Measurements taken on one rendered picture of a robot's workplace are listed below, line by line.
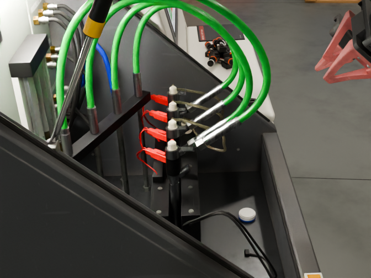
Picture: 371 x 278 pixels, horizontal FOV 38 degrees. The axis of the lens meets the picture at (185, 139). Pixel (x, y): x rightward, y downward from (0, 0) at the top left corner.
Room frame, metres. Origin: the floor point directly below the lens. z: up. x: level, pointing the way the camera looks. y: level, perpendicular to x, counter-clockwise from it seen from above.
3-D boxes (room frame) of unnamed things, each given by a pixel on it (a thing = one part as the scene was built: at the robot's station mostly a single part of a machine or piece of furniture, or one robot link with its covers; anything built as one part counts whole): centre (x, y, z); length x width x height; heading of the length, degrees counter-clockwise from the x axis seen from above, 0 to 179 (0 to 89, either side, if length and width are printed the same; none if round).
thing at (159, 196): (0.99, 0.03, 0.91); 0.34 x 0.10 x 0.15; 0
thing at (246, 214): (0.98, -0.14, 0.84); 0.04 x 0.04 x 0.01
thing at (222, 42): (1.60, -0.13, 1.01); 0.23 x 0.11 x 0.06; 0
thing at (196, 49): (1.56, -0.13, 0.97); 0.70 x 0.22 x 0.03; 0
